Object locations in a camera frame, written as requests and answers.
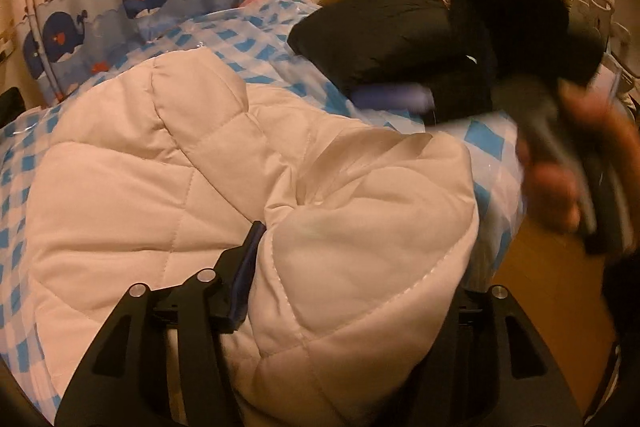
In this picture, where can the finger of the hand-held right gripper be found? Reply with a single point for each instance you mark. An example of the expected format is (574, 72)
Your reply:
(390, 96)

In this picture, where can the black jacket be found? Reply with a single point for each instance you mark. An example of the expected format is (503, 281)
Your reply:
(395, 42)

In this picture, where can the white plastic rack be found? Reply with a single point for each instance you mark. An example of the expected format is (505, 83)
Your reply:
(605, 2)

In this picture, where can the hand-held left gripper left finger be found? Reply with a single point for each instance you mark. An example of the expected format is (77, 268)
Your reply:
(245, 274)

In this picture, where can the person's right hand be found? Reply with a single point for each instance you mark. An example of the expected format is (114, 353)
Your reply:
(547, 187)

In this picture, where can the blue checked bed sheet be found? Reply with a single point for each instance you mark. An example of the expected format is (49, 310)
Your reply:
(260, 52)

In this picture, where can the white quilted jacket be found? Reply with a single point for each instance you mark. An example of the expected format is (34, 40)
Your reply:
(325, 217)

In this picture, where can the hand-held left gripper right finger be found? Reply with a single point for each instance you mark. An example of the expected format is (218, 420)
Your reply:
(480, 357)

